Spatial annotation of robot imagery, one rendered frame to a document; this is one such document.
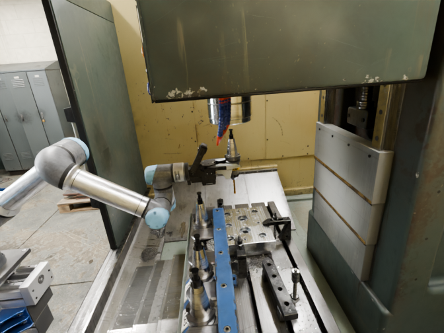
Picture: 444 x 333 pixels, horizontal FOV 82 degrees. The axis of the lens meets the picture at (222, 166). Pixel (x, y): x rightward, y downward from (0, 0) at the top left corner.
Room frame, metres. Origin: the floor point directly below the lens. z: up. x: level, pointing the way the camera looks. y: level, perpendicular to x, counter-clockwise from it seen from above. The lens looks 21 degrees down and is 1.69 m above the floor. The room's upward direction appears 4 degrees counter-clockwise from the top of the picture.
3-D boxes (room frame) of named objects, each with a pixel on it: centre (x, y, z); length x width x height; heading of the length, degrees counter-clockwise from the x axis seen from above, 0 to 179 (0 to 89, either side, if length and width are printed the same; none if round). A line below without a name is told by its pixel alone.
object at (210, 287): (0.45, 0.07, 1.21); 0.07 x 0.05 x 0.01; 92
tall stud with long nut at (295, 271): (0.68, -0.22, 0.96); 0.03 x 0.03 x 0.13
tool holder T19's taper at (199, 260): (0.50, 0.07, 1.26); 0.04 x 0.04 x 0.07
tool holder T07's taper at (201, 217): (0.72, 0.08, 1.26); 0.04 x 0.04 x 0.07
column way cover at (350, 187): (0.96, -0.49, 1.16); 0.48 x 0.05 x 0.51; 2
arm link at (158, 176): (0.94, 0.24, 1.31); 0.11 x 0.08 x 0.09; 92
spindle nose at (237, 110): (0.94, -0.04, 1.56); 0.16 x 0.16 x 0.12
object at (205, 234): (0.67, 0.08, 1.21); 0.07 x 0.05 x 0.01; 92
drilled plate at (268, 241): (1.03, -0.08, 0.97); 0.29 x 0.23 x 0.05; 2
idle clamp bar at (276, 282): (0.70, -0.16, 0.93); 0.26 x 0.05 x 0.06; 7
